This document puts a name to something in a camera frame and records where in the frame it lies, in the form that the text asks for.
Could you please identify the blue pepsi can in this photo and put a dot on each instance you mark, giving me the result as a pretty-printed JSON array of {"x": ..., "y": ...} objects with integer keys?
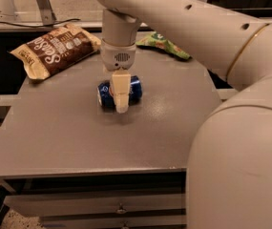
[{"x": 106, "y": 99}]

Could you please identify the grey drawer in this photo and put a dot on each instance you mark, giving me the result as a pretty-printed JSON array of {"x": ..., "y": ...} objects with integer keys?
[
  {"x": 51, "y": 205},
  {"x": 175, "y": 221}
]

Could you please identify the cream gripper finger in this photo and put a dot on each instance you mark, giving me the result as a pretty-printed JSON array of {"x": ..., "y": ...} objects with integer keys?
[{"x": 120, "y": 86}]

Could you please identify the lower grey drawer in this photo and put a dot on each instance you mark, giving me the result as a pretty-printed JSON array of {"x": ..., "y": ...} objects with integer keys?
[{"x": 175, "y": 221}]

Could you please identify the upper grey drawer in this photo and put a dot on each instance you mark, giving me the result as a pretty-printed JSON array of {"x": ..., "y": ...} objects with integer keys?
[{"x": 51, "y": 205}]

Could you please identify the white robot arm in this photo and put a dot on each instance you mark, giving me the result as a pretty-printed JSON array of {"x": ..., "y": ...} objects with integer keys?
[{"x": 229, "y": 167}]

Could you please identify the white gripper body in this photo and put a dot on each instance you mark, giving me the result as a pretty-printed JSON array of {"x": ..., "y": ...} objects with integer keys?
[{"x": 117, "y": 57}]

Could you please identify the metal rail frame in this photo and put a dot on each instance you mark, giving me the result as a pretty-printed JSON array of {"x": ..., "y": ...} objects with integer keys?
[{"x": 30, "y": 16}]

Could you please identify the brown white chip bag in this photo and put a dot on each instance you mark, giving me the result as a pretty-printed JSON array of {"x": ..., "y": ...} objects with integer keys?
[{"x": 56, "y": 51}]

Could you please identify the grey drawer cabinet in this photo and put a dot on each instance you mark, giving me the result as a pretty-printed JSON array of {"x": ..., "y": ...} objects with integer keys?
[{"x": 57, "y": 139}]

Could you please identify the green snack bag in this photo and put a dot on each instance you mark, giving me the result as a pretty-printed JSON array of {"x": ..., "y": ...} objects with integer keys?
[{"x": 156, "y": 40}]

